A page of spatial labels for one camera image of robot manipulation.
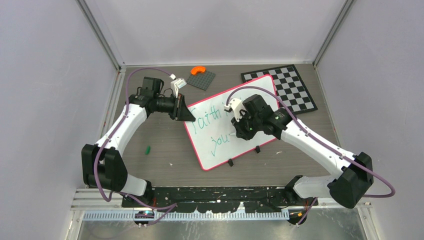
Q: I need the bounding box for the green marker cap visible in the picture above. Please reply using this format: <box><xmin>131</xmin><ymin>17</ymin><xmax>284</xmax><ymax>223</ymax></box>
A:
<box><xmin>145</xmin><ymin>146</ymin><xmax>151</xmax><ymax>155</ymax></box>

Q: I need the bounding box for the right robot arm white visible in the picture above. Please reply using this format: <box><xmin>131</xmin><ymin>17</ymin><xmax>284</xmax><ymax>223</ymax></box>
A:
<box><xmin>224</xmin><ymin>94</ymin><xmax>374</xmax><ymax>209</ymax></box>

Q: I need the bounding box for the grey studded baseplate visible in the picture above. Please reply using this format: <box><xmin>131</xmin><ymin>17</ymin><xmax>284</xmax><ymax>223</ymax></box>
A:
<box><xmin>186</xmin><ymin>70</ymin><xmax>216</xmax><ymax>91</ymax></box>

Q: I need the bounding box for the whiteboard with pink frame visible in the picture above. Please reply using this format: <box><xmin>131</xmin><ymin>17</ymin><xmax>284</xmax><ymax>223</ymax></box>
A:
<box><xmin>184</xmin><ymin>75</ymin><xmax>279</xmax><ymax>171</ymax></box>

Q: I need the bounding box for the aluminium slotted rail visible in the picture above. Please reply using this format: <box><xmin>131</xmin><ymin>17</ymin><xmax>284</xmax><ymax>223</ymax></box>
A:
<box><xmin>82</xmin><ymin>209</ymin><xmax>290</xmax><ymax>222</ymax></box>

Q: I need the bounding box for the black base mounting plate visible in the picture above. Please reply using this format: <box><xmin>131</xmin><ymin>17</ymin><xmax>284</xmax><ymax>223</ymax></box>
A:
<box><xmin>121</xmin><ymin>186</ymin><xmax>318</xmax><ymax>214</ymax></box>

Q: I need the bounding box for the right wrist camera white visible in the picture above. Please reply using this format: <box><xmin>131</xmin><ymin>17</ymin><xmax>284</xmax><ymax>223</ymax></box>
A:
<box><xmin>224</xmin><ymin>98</ymin><xmax>246</xmax><ymax>122</ymax></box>

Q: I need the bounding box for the black white chessboard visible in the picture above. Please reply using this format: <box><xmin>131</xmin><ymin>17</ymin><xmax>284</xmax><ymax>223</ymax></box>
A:
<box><xmin>240</xmin><ymin>64</ymin><xmax>318</xmax><ymax>115</ymax></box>

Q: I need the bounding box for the orange curved piece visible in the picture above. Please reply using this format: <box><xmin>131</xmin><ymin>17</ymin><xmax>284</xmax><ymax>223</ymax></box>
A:
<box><xmin>190</xmin><ymin>66</ymin><xmax>206</xmax><ymax>76</ymax></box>

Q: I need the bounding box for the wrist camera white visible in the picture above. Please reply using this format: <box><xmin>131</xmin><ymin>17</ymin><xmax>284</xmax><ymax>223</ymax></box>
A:
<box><xmin>169</xmin><ymin>74</ymin><xmax>187</xmax><ymax>97</ymax></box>
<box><xmin>224</xmin><ymin>98</ymin><xmax>246</xmax><ymax>122</ymax></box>

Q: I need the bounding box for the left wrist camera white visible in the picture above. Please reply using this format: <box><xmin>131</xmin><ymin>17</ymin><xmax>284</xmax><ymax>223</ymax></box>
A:
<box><xmin>169</xmin><ymin>74</ymin><xmax>187</xmax><ymax>97</ymax></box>

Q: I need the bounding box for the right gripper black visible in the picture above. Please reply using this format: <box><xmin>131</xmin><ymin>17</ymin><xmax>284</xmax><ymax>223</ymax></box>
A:
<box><xmin>231</xmin><ymin>109</ymin><xmax>262</xmax><ymax>140</ymax></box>

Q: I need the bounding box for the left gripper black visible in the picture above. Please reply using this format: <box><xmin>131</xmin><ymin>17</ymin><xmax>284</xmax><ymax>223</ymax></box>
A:
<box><xmin>154</xmin><ymin>93</ymin><xmax>196</xmax><ymax>122</ymax></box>

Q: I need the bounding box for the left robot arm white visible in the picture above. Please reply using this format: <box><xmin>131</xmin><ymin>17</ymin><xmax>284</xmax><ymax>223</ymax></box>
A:
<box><xmin>81</xmin><ymin>75</ymin><xmax>195</xmax><ymax>207</ymax></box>

